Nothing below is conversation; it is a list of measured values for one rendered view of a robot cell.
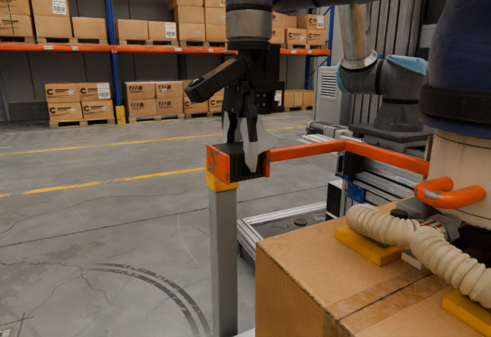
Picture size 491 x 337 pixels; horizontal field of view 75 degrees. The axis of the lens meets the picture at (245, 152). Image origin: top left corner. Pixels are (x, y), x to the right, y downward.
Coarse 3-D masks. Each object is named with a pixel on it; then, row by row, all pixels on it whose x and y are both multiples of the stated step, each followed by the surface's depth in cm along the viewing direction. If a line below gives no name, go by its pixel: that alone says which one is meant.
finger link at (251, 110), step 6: (246, 96) 50; (246, 102) 50; (252, 102) 50; (246, 108) 50; (252, 108) 50; (246, 114) 51; (252, 114) 50; (246, 120) 51; (252, 120) 50; (252, 126) 50; (252, 132) 51; (252, 138) 51
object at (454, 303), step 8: (448, 296) 40; (456, 296) 40; (464, 296) 40; (448, 304) 39; (456, 304) 38; (464, 304) 38; (472, 304) 38; (480, 304) 38; (456, 312) 38; (464, 312) 38; (472, 312) 37; (480, 312) 37; (488, 312) 37; (464, 320) 38; (472, 320) 37; (480, 320) 36; (488, 320) 36; (480, 328) 36; (488, 328) 35; (488, 336) 35
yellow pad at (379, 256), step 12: (396, 216) 55; (408, 216) 59; (348, 228) 56; (348, 240) 53; (360, 240) 52; (372, 240) 52; (360, 252) 51; (372, 252) 49; (384, 252) 49; (396, 252) 49; (384, 264) 48
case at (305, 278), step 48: (288, 240) 56; (336, 240) 56; (288, 288) 47; (336, 288) 44; (384, 288) 44; (432, 288) 44; (288, 336) 49; (336, 336) 39; (384, 336) 36; (432, 336) 36; (480, 336) 36
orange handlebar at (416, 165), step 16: (304, 144) 64; (320, 144) 64; (336, 144) 66; (352, 144) 65; (272, 160) 59; (384, 160) 59; (400, 160) 56; (416, 160) 54; (416, 192) 43; (432, 192) 41; (448, 192) 40; (464, 192) 41; (480, 192) 42; (448, 208) 40
